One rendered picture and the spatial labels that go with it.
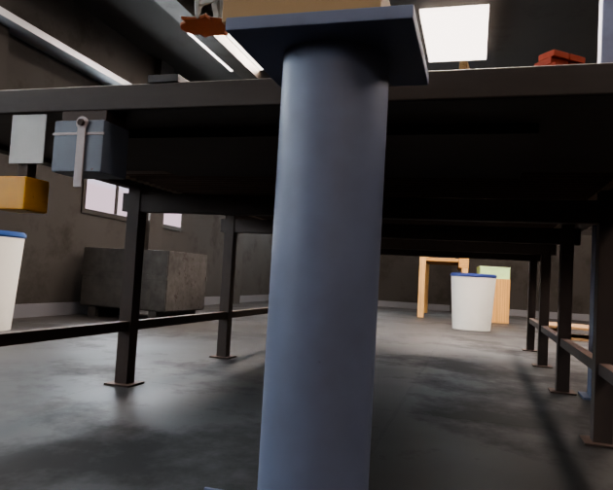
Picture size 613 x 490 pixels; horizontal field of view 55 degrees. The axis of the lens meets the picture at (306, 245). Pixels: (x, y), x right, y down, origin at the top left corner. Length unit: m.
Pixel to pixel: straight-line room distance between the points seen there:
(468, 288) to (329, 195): 6.14
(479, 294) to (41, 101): 5.93
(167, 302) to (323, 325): 4.81
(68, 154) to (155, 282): 4.24
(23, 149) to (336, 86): 0.92
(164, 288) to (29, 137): 4.11
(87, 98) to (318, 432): 0.96
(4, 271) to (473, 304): 4.79
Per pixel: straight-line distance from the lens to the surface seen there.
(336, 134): 0.86
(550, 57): 2.17
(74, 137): 1.46
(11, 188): 1.55
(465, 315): 6.98
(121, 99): 1.43
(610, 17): 3.42
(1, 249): 4.56
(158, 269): 5.63
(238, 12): 0.93
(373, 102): 0.90
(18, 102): 1.61
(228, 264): 3.49
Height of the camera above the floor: 0.50
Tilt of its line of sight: 3 degrees up
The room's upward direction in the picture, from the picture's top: 3 degrees clockwise
